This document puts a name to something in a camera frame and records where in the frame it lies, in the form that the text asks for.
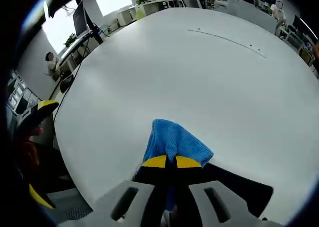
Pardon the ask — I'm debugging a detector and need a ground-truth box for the dark computer monitor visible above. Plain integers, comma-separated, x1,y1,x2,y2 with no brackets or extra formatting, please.
72,0,88,37

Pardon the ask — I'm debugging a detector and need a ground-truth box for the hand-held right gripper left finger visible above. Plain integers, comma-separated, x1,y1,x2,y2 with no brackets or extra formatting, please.
95,154,174,224

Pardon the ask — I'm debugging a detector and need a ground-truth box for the black cable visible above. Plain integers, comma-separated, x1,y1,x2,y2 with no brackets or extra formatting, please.
53,62,83,114

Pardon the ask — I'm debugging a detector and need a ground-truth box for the blue cleaning cloth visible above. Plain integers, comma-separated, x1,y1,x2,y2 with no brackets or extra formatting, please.
134,119,214,212

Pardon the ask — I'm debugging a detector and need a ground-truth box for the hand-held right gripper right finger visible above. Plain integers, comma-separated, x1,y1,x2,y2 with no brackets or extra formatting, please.
174,156,261,224

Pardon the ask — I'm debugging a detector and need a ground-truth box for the black power adapter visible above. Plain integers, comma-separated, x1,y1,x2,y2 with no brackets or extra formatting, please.
59,76,75,93

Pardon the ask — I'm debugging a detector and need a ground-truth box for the white side desk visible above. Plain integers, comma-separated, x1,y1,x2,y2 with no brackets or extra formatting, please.
57,34,102,72

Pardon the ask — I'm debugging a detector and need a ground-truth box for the black tripod stand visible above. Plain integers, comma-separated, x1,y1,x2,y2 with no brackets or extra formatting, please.
84,9,105,45

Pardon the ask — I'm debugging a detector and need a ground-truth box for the small green plant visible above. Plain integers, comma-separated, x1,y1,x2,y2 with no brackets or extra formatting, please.
64,33,77,48

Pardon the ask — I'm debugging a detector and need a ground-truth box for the person's left hand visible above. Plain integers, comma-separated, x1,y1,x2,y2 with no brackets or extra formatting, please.
21,127,43,175

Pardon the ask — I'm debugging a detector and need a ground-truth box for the white low cabinet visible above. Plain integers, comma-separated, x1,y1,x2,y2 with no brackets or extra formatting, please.
116,7,138,26

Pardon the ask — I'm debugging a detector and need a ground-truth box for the grey mesh office chair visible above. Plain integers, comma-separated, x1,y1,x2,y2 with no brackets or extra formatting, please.
45,186,95,223

